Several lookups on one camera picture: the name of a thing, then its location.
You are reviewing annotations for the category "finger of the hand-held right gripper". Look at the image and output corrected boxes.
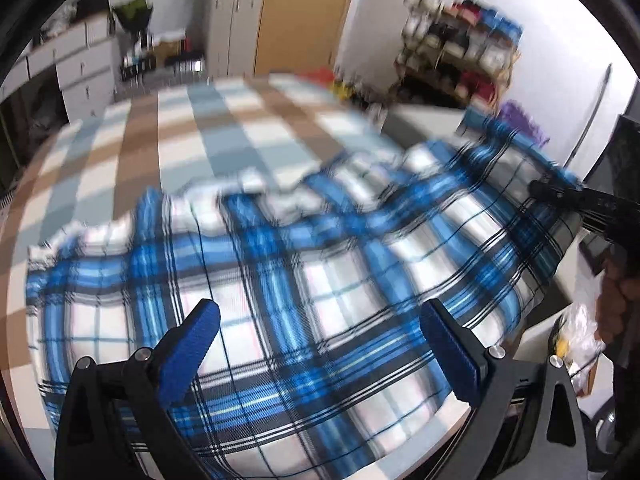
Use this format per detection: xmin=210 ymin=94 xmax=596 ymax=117
xmin=529 ymin=180 xmax=615 ymax=212

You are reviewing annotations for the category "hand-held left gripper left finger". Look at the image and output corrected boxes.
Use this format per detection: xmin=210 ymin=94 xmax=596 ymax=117
xmin=52 ymin=299 xmax=221 ymax=480

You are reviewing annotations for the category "blue white plaid shirt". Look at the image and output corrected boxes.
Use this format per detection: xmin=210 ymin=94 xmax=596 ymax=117
xmin=27 ymin=115 xmax=583 ymax=480

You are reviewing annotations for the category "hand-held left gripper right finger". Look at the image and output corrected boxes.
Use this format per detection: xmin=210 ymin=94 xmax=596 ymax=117
xmin=420 ymin=299 xmax=588 ymax=480

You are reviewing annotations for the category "dark green wrapped bouquet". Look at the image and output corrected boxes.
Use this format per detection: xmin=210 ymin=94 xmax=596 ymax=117
xmin=111 ymin=0 xmax=153 ymax=38

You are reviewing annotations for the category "purple plastic bag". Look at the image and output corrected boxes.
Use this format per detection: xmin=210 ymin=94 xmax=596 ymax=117
xmin=500 ymin=101 xmax=549 ymax=147

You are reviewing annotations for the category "wooden shoe rack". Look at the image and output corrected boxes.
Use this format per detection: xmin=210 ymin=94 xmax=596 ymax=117
xmin=395 ymin=0 xmax=523 ymax=110

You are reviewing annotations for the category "group of shoes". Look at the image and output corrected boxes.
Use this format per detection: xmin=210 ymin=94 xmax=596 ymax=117
xmin=350 ymin=0 xmax=523 ymax=111

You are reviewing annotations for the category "clear plastic bag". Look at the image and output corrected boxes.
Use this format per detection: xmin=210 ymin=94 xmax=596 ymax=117
xmin=550 ymin=304 xmax=603 ymax=392

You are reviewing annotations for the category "brown cardboard box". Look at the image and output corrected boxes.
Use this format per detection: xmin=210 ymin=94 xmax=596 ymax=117
xmin=150 ymin=40 xmax=183 ymax=68

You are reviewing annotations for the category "person's right hand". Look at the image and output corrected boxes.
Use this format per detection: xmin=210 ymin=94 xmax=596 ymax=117
xmin=596 ymin=256 xmax=640 ymax=350

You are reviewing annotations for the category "wooden door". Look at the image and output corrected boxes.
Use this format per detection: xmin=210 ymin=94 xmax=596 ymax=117
xmin=254 ymin=0 xmax=363 ymax=77

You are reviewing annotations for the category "white desk with drawers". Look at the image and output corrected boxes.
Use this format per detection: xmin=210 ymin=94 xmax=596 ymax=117
xmin=0 ymin=12 xmax=120 ymax=123

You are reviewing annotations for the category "black flat box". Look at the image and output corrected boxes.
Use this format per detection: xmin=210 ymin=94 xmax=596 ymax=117
xmin=165 ymin=50 xmax=206 ymax=67

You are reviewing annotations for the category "silver ribbed suitcase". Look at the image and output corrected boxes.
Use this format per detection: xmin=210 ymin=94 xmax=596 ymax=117
xmin=117 ymin=57 xmax=208 ymax=92

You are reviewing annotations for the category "white upright suitcase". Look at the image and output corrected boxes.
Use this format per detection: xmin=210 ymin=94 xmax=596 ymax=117
xmin=207 ymin=0 xmax=263 ymax=78

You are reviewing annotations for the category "grey mop pole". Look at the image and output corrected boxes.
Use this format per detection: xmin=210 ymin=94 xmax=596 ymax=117
xmin=567 ymin=62 xmax=614 ymax=167

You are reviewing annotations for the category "black speckled panel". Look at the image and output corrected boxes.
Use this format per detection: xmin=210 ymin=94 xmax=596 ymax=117
xmin=587 ymin=115 xmax=640 ymax=197

